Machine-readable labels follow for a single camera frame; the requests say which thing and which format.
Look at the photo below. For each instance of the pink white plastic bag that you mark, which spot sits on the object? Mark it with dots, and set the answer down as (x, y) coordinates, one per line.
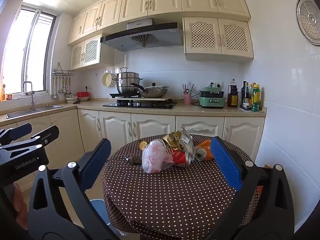
(155, 157)

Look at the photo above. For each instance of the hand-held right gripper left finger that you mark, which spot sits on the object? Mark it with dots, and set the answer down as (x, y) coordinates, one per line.
(98, 163)

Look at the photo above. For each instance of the pink utensil cup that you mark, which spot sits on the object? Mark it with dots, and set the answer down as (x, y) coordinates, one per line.
(188, 88)

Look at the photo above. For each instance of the person's left hand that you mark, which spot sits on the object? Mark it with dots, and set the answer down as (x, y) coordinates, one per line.
(20, 202)

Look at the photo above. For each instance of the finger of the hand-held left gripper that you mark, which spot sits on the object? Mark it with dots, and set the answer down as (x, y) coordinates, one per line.
(20, 131)
(47, 135)

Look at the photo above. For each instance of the round metal steamer plate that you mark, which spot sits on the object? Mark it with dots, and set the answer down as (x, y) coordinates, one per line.
(310, 20)

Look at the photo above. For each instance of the metal sink faucet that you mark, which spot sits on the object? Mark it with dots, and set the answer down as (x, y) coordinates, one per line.
(32, 97)

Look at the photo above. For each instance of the steel steamer pot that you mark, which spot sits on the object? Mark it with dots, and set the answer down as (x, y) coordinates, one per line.
(127, 85)

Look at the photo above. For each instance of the crushed red can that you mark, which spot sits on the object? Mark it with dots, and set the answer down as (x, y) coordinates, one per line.
(180, 158)

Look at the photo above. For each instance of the dark sauce bottle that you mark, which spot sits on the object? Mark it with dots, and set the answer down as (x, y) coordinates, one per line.
(247, 102)
(243, 97)

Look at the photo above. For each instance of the wide lattice door cabinet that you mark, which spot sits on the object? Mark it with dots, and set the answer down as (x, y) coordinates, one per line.
(217, 36)

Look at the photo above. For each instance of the red box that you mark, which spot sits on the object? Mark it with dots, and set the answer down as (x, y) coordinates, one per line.
(83, 94)

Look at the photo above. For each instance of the round table with dotted cloth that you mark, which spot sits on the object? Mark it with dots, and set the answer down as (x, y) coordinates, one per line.
(175, 192)

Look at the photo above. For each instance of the wall utensil rack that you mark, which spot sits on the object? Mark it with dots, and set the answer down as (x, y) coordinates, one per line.
(62, 73)

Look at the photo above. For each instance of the cream lower cabinets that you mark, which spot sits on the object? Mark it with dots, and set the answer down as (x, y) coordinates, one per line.
(150, 130)

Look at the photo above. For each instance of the hanging metal ladle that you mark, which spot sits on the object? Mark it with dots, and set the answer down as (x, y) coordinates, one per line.
(54, 95)

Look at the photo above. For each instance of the steel wok with lid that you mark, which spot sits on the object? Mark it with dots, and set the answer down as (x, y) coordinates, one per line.
(155, 92)

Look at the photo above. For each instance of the cream round colander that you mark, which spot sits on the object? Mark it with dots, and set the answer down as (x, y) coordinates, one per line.
(107, 80)

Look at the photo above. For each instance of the pink utensil holder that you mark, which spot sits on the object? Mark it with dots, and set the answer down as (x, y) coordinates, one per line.
(188, 99)

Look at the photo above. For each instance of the green yellow bottle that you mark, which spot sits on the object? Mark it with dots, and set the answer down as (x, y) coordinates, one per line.
(256, 100)

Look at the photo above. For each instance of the kitchen window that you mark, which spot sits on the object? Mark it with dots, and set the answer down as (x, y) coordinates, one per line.
(27, 50)

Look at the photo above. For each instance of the gold snack wrapper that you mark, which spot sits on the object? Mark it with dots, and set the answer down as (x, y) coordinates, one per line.
(172, 140)

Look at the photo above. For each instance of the black induction cooker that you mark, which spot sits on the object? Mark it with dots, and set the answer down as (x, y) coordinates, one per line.
(120, 95)

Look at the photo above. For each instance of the large soy sauce bottle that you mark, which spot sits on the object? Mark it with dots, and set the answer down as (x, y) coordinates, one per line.
(232, 100)

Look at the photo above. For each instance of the round gold foil piece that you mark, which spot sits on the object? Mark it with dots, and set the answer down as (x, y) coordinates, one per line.
(143, 145)

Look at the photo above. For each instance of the steel kitchen sink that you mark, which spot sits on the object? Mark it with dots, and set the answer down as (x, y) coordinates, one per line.
(37, 110)

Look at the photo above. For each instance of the double wall outlet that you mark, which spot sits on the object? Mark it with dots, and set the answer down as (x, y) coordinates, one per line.
(216, 84)

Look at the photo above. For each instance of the black gas stove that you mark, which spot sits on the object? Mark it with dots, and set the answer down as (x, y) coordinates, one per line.
(140, 105)

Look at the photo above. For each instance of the light blue trash bin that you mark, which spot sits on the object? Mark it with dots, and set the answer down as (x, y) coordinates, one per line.
(100, 210)

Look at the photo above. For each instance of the beige kitchen countertop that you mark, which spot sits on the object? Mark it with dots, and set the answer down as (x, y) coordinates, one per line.
(195, 111)

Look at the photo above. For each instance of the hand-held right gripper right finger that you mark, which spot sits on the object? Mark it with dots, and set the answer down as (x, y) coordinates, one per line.
(225, 165)

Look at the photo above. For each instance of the crushed orange can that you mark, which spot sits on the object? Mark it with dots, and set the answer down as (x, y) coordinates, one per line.
(206, 145)

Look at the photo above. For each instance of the green electric cooker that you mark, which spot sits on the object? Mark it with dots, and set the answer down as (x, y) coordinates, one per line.
(212, 102)

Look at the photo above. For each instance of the grey range hood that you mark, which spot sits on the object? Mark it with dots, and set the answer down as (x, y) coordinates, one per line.
(142, 36)

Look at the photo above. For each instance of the pale cutting board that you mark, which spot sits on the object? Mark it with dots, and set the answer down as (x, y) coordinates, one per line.
(150, 99)

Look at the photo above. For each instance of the small amber bottle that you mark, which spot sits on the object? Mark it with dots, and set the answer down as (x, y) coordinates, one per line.
(3, 93)

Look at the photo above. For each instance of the small lattice door cabinet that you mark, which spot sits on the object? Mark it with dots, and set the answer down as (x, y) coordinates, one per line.
(85, 52)

